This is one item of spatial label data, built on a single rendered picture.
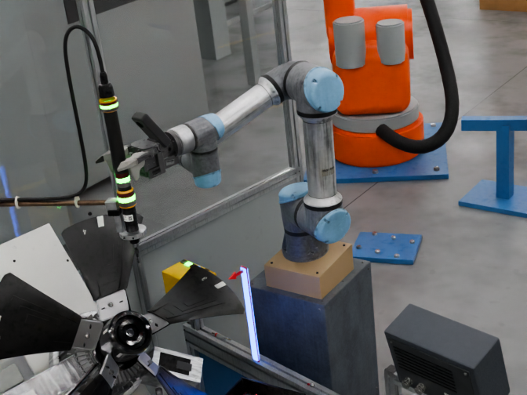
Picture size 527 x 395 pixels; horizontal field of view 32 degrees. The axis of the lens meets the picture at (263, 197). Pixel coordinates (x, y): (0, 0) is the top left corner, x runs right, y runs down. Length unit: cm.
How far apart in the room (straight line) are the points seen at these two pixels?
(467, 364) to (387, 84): 401
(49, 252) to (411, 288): 253
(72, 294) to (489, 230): 317
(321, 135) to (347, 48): 329
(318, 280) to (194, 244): 82
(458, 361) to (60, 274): 117
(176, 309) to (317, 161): 59
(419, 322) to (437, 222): 322
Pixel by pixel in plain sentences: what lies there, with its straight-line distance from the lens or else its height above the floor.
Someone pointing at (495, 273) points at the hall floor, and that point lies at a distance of 491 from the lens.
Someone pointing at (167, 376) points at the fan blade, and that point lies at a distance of 245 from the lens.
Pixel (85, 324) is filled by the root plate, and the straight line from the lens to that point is 239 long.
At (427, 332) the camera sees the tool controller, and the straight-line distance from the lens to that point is 221.
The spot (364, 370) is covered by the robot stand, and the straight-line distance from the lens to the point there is 314.
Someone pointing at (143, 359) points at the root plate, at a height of 113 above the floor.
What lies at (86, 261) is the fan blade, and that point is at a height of 134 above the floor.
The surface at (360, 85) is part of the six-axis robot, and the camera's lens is 599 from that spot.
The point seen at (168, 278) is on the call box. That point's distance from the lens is 294.
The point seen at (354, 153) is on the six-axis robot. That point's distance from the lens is 611.
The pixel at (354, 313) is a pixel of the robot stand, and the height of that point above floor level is 87.
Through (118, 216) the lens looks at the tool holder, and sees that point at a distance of 232.
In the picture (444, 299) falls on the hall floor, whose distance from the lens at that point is 469.
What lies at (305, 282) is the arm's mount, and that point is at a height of 105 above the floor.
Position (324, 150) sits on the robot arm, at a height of 149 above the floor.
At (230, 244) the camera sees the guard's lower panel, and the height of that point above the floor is 82.
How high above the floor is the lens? 247
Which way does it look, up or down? 25 degrees down
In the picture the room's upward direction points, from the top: 7 degrees counter-clockwise
